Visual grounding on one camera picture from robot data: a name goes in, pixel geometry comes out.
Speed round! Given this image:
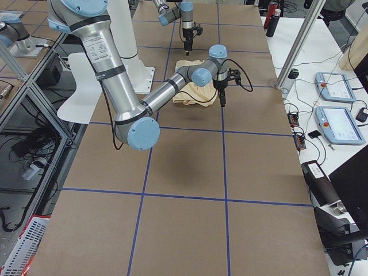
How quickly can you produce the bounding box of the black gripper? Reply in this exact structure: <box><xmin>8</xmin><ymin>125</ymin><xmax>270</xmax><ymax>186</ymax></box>
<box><xmin>182</xmin><ymin>29</ymin><xmax>193</xmax><ymax>56</ymax></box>
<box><xmin>216</xmin><ymin>80</ymin><xmax>228</xmax><ymax>108</ymax></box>

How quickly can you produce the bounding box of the beige long-sleeve printed shirt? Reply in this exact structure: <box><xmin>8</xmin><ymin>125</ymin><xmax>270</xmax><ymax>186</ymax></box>
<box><xmin>172</xmin><ymin>59</ymin><xmax>219</xmax><ymax>109</ymax></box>

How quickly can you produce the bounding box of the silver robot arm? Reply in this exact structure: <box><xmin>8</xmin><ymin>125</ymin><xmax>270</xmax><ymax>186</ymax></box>
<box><xmin>153</xmin><ymin>0</ymin><xmax>196</xmax><ymax>56</ymax></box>
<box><xmin>48</xmin><ymin>1</ymin><xmax>228</xmax><ymax>151</ymax></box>

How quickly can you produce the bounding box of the black water bottle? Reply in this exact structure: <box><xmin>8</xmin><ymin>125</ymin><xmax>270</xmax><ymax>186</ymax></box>
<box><xmin>266</xmin><ymin>9</ymin><xmax>281</xmax><ymax>37</ymax></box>

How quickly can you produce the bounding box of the red water bottle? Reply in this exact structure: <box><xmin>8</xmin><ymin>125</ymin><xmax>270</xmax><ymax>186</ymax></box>
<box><xmin>263</xmin><ymin>1</ymin><xmax>278</xmax><ymax>30</ymax></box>

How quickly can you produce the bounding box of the far teach pendant tablet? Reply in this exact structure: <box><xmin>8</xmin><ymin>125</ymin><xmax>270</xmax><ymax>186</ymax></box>
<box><xmin>315</xmin><ymin>71</ymin><xmax>357</xmax><ymax>104</ymax></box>

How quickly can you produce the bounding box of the teach pendant tablet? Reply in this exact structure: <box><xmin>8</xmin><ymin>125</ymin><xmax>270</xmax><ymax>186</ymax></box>
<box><xmin>315</xmin><ymin>71</ymin><xmax>357</xmax><ymax>104</ymax></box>
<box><xmin>315</xmin><ymin>106</ymin><xmax>366</xmax><ymax>145</ymax></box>

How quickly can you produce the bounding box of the near teach pendant tablet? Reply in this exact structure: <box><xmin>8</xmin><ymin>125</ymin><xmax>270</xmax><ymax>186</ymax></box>
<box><xmin>315</xmin><ymin>106</ymin><xmax>366</xmax><ymax>145</ymax></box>

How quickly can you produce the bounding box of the white chair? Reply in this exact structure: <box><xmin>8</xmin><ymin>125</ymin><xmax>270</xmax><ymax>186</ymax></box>
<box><xmin>57</xmin><ymin>52</ymin><xmax>102</xmax><ymax>124</ymax></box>

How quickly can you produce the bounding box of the black device with label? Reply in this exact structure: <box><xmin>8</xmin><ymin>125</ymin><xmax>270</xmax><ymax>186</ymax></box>
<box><xmin>301</xmin><ymin>160</ymin><xmax>340</xmax><ymax>206</ymax></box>

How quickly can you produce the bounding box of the black monitor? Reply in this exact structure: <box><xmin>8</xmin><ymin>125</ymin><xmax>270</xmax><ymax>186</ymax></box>
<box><xmin>329</xmin><ymin>151</ymin><xmax>367</xmax><ymax>229</ymax></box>

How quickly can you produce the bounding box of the white plastic basket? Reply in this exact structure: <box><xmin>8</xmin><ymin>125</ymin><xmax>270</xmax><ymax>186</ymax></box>
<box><xmin>1</xmin><ymin>215</ymin><xmax>50</xmax><ymax>275</ymax></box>

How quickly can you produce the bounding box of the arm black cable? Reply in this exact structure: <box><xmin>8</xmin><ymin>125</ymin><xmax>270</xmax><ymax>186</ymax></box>
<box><xmin>224</xmin><ymin>59</ymin><xmax>254</xmax><ymax>93</ymax></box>

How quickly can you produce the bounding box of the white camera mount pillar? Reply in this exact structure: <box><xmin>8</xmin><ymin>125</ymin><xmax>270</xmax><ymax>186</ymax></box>
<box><xmin>107</xmin><ymin>0</ymin><xmax>155</xmax><ymax>94</ymax></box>

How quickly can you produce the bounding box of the aluminium frame post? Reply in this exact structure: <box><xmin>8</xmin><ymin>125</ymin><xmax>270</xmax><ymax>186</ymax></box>
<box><xmin>275</xmin><ymin>0</ymin><xmax>326</xmax><ymax>90</ymax></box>

